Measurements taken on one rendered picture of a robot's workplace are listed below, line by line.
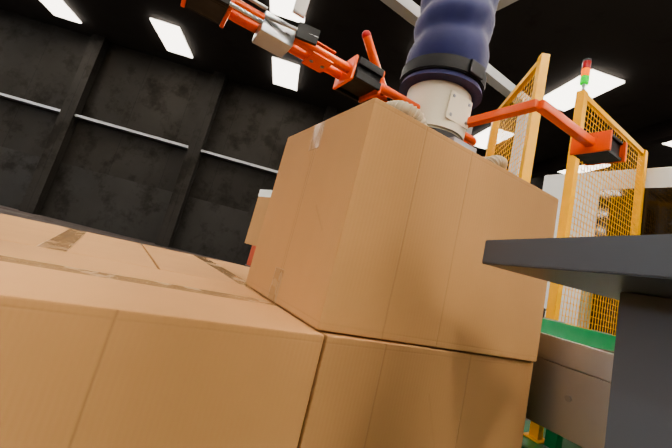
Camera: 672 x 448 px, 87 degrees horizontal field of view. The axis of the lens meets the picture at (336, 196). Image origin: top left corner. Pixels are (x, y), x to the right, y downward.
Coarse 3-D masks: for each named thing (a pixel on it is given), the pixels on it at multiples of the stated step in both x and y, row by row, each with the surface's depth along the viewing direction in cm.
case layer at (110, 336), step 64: (0, 256) 51; (64, 256) 64; (128, 256) 85; (192, 256) 129; (0, 320) 35; (64, 320) 37; (128, 320) 40; (192, 320) 44; (256, 320) 52; (0, 384) 35; (64, 384) 37; (128, 384) 40; (192, 384) 44; (256, 384) 48; (320, 384) 53; (384, 384) 60; (448, 384) 68; (512, 384) 79
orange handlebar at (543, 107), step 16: (240, 0) 67; (240, 16) 70; (304, 48) 74; (320, 48) 75; (304, 64) 79; (320, 64) 78; (336, 64) 77; (384, 96) 88; (400, 96) 85; (496, 112) 82; (512, 112) 78; (528, 112) 76; (544, 112) 75; (560, 112) 76; (560, 128) 80; (576, 128) 80; (592, 144) 83
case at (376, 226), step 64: (320, 128) 78; (384, 128) 62; (320, 192) 68; (384, 192) 62; (448, 192) 70; (512, 192) 80; (256, 256) 88; (320, 256) 61; (384, 256) 61; (448, 256) 69; (320, 320) 55; (384, 320) 61; (448, 320) 69; (512, 320) 79
